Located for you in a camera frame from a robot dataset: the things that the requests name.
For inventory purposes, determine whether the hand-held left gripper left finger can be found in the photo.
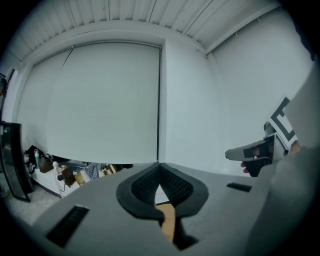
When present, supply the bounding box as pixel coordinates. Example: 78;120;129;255
31;162;184;256

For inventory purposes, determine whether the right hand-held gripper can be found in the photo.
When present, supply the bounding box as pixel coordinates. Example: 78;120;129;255
225;95;299;179

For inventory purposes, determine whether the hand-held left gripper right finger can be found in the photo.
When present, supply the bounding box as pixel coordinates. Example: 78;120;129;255
159;162;270;256

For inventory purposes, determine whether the person's right forearm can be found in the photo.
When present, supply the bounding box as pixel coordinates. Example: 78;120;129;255
289;139;302;156

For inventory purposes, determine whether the yellow bag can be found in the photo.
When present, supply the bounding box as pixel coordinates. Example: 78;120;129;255
74;170;89;187

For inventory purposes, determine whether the patterned blue white bag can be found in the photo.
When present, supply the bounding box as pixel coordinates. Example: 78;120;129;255
84;162;102;180

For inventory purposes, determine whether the beige handbag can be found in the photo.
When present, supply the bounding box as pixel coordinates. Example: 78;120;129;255
99;163;119;177

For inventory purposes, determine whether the brown leather bag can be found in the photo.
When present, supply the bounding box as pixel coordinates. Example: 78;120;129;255
60;165;77;188

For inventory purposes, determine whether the dark handbag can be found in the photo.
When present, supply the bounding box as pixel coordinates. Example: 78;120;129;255
38;153;55;174

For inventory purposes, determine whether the person's white shirt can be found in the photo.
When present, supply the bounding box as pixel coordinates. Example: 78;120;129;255
246;67;320;256

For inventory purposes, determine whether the black backpack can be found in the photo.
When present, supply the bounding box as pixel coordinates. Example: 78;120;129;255
23;144;46;175

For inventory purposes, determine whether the black cabinet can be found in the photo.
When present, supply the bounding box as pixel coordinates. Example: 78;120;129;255
0;121;34;203

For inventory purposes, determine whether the white roller blind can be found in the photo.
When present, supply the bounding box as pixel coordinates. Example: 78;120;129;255
17;41;162;165

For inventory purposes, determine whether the white fabric strap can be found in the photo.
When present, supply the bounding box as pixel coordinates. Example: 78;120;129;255
52;160;64;199

